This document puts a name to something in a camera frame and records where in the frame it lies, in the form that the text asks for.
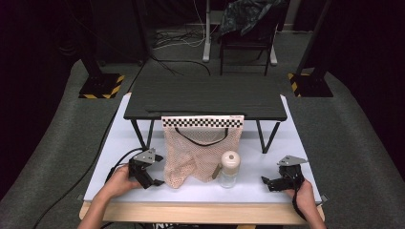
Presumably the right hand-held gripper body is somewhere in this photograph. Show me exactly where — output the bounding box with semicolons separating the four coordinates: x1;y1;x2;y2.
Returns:
268;155;309;193

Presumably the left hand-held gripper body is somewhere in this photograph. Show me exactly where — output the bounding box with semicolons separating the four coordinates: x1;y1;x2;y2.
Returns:
128;147;158;190

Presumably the person's left hand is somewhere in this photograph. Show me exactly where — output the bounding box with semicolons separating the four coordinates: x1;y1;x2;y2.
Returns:
100;164;143;199

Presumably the person's right hand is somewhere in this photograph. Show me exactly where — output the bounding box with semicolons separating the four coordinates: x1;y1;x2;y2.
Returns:
284;178;317;215

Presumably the clear bottle with cream cap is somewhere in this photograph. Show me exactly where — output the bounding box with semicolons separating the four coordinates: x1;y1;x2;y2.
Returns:
218;150;242;189

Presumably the pink mesh bag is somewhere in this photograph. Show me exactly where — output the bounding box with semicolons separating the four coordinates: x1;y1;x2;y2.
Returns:
161;125;245;190

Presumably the person's dark printed clothing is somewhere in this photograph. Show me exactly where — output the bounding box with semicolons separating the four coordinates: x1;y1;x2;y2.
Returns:
152;222;240;229

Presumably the black and white checkered strip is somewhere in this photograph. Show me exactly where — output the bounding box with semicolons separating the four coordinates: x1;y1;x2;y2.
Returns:
160;114;245;129

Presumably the black desk shelf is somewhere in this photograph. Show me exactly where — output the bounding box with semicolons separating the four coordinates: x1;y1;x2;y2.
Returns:
123;75;288;155

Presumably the black stand with striped base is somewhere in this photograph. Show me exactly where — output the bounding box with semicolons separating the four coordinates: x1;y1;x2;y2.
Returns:
78;0;126;100
288;0;334;98

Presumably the white metal stand leg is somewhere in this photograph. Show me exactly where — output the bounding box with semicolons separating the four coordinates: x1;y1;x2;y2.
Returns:
202;0;213;63
269;28;279;67

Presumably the black chair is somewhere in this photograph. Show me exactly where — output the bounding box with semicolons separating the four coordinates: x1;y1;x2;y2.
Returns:
219;0;279;77

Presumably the dark cloth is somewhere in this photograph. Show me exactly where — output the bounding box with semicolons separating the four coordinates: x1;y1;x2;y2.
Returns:
219;0;285;36

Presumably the black wrist strap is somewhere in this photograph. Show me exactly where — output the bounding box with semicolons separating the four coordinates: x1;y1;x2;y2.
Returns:
291;180;308;221

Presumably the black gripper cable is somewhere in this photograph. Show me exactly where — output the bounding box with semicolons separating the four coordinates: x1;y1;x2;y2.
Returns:
32;146;148;229

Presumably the black floor cable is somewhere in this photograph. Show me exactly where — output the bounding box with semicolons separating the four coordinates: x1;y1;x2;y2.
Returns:
148;52;212;77

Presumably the bundle of floor cables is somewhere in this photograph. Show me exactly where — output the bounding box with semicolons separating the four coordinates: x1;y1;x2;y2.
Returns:
152;28;205;51

